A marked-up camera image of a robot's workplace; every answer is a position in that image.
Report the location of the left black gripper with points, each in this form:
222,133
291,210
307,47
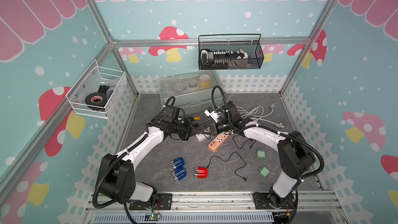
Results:
189,129

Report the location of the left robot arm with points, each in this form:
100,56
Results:
116,181

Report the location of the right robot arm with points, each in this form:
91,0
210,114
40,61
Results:
298,159

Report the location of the blue shaver upper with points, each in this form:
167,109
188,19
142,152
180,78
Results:
177,163

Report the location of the blue shaver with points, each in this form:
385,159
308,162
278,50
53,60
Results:
177,163
179,174

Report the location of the blue shaver lower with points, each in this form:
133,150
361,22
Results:
179,174

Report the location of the red electric shaver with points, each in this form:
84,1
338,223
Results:
201,172

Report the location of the white power strip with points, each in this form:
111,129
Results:
201,137

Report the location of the orange power strip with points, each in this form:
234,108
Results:
217,141

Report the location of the green plastic storage box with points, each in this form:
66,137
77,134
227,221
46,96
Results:
187,93

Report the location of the green charger adapter upper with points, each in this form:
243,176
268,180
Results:
261,154

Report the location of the green charger adapter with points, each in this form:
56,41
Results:
263,171
261,154

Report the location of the yellow tape roll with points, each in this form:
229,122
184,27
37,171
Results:
205,81

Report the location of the green charger adapter lower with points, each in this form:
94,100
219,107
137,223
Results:
263,171

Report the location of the black power strip in basket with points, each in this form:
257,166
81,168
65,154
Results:
222,58

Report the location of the black tape roll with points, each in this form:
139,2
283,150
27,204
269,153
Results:
96,101

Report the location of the yellow handled screwdriver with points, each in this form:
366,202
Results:
197,118

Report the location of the black wire mesh basket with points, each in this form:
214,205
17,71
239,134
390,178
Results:
249,43

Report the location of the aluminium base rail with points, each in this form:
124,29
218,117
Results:
232,207

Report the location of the clear acrylic wall bin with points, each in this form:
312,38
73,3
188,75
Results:
110,81

